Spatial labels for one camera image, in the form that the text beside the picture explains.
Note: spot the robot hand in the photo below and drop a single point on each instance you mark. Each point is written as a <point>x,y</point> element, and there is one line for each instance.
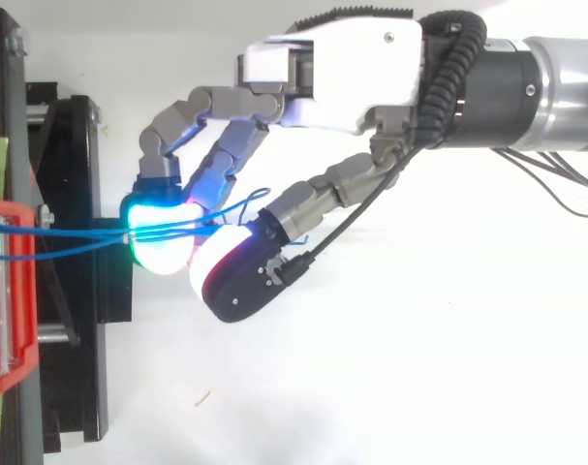
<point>366,72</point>

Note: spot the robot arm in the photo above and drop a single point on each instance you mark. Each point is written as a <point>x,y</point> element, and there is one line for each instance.
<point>502,97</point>

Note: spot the black stand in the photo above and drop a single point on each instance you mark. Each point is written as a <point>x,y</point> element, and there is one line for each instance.
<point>80,194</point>

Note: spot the red plastic bin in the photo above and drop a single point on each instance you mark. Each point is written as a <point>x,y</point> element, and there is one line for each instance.
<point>24,290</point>

